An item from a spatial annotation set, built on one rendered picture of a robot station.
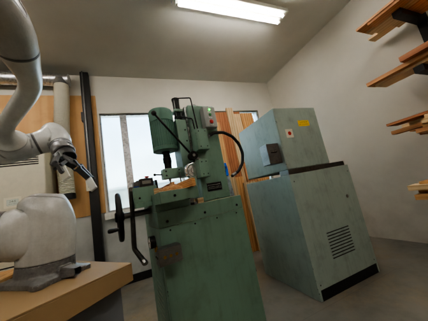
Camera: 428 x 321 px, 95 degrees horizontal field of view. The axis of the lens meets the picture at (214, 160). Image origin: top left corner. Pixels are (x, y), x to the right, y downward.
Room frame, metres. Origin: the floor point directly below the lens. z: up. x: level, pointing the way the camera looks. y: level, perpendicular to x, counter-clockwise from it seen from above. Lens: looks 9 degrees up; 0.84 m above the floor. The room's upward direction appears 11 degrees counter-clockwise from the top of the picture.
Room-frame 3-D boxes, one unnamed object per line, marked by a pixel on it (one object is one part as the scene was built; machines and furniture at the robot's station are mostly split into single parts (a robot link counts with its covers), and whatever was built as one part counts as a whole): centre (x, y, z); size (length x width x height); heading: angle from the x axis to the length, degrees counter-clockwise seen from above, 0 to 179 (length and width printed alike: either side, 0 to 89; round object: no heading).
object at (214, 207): (1.43, 0.22, 0.76); 0.57 x 0.45 x 0.09; 120
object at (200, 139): (1.35, 0.07, 1.23); 0.09 x 0.08 x 0.15; 120
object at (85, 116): (2.31, 1.48, 1.35); 0.11 x 0.10 x 2.70; 112
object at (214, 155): (1.52, 0.08, 1.16); 0.22 x 0.22 x 0.72; 30
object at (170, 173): (1.38, 0.31, 1.03); 0.14 x 0.07 x 0.09; 120
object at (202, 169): (1.33, 0.09, 1.02); 0.09 x 0.07 x 0.12; 30
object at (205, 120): (1.41, -0.02, 1.40); 0.10 x 0.06 x 0.16; 120
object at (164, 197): (1.27, 0.40, 0.87); 0.61 x 0.30 x 0.06; 30
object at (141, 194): (1.23, 0.47, 0.91); 0.15 x 0.14 x 0.09; 30
